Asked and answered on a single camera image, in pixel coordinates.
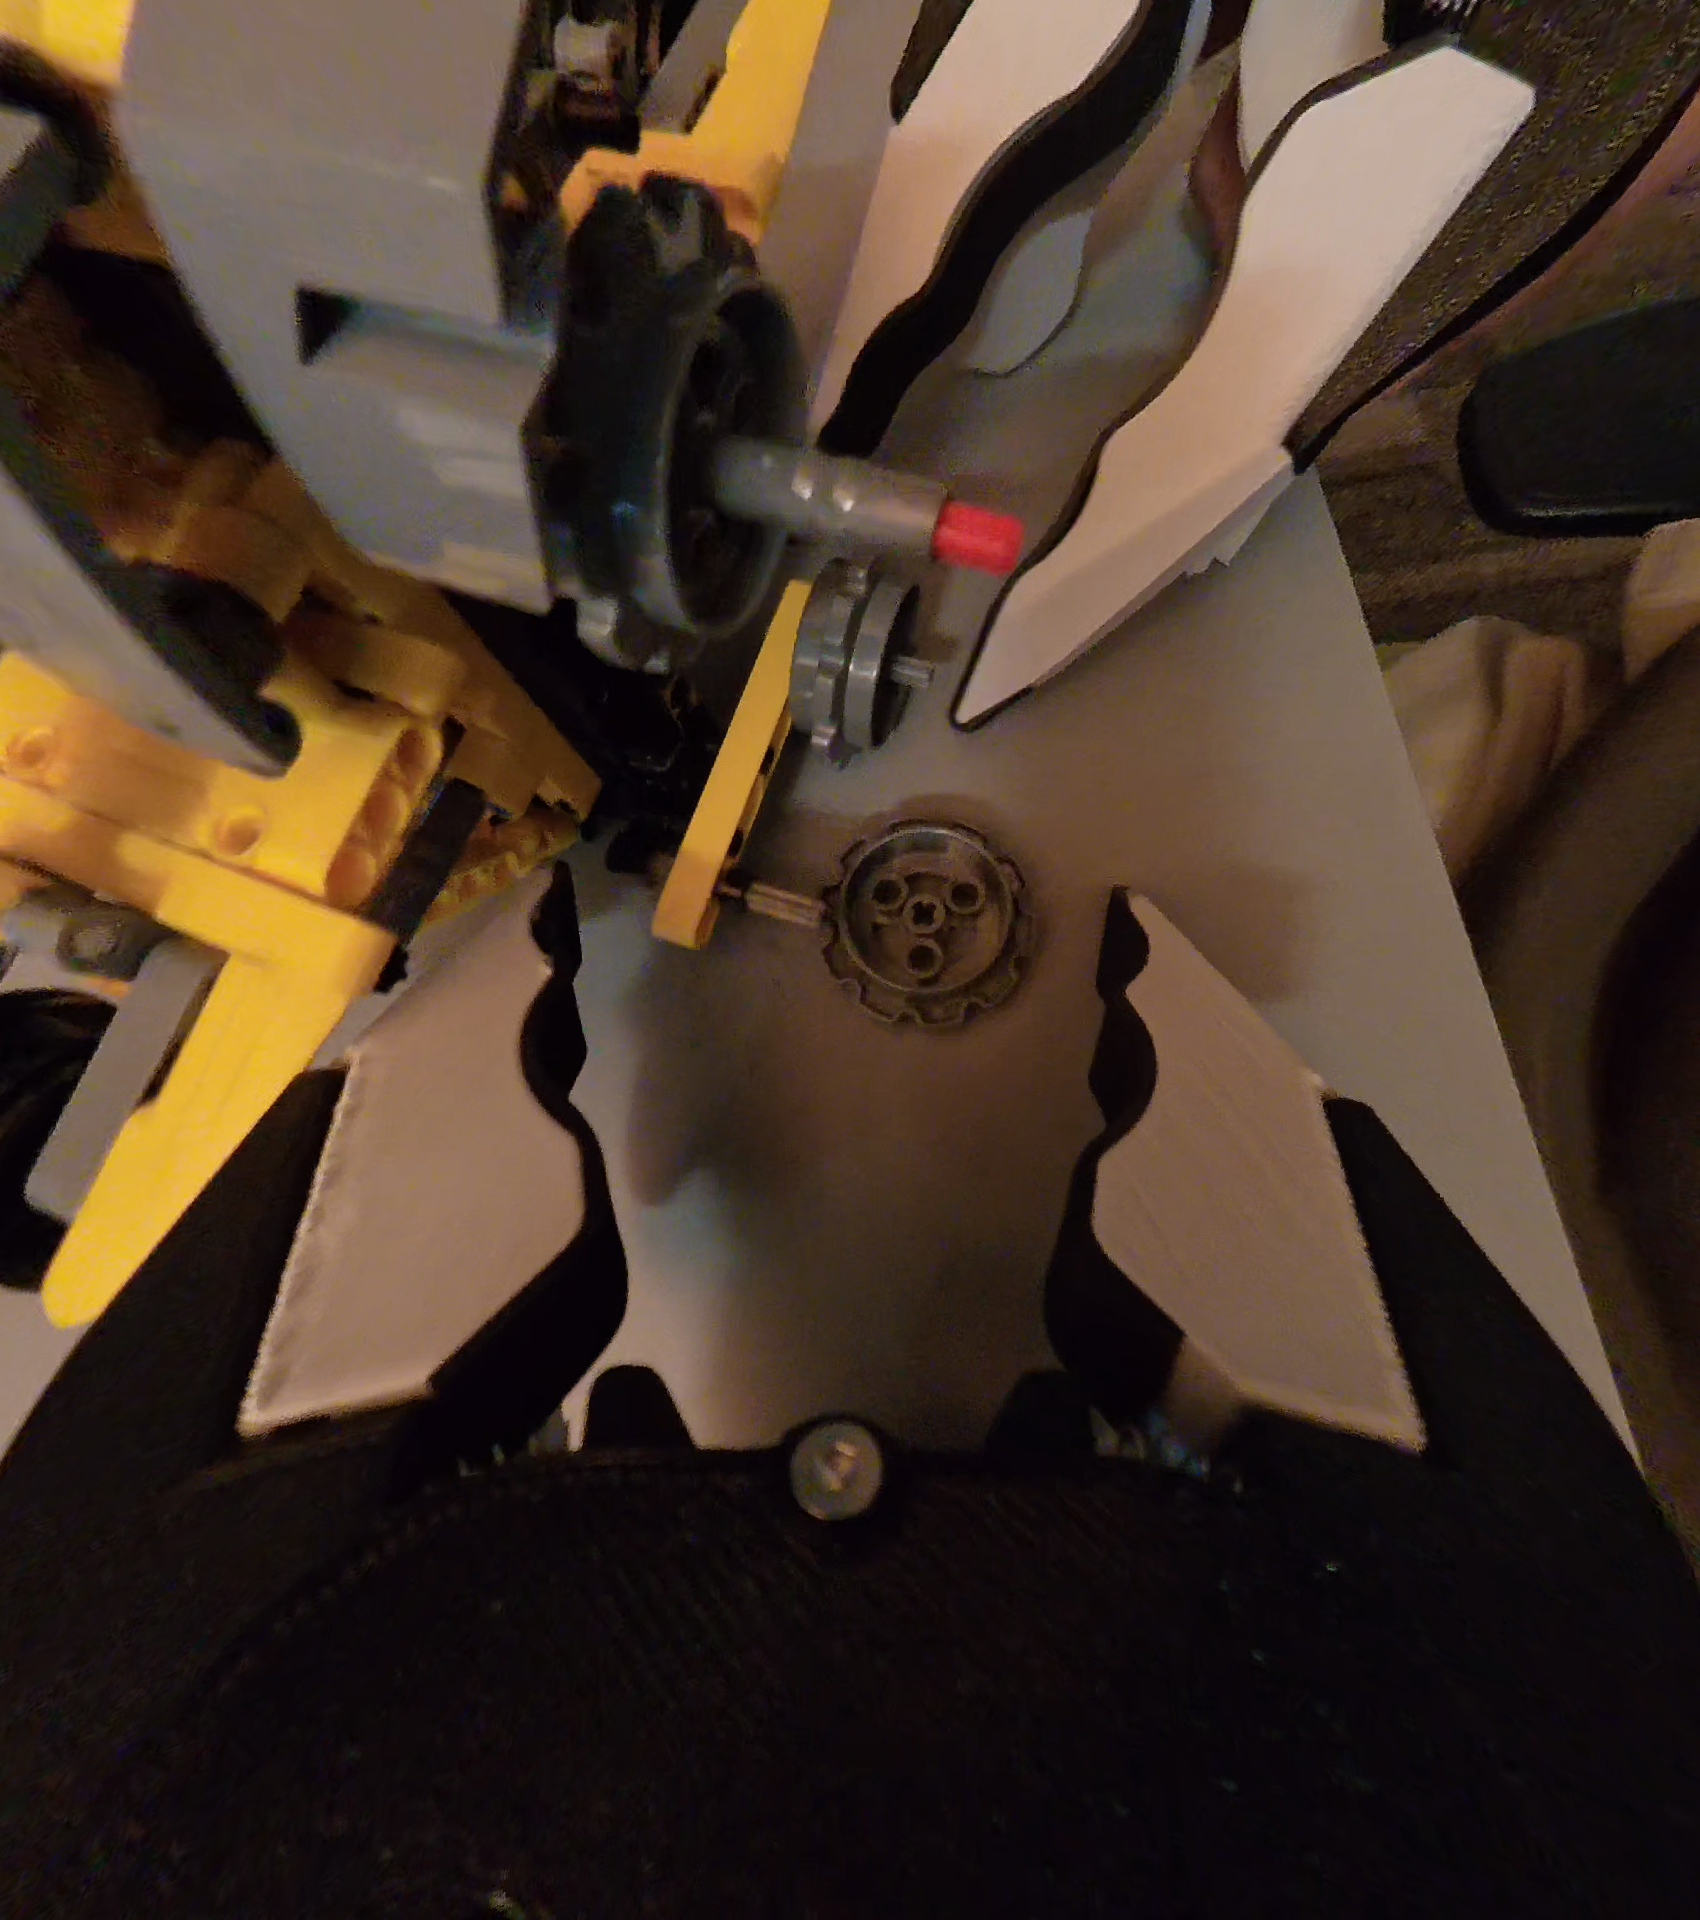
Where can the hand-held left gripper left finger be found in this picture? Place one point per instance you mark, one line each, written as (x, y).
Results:
(430, 1200)

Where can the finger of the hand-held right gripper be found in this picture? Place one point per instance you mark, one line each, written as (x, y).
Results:
(999, 105)
(1315, 269)

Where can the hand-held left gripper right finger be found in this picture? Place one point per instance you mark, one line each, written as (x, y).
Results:
(1253, 1215)

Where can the yellow toy brick vehicle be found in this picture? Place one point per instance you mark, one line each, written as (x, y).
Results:
(233, 883)

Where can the grey toy gear wheel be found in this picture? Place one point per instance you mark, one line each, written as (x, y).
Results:
(859, 658)
(927, 927)

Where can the black chair armrest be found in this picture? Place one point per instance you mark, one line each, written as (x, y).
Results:
(1629, 419)

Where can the beige cloth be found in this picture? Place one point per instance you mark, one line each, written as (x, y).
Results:
(1538, 674)

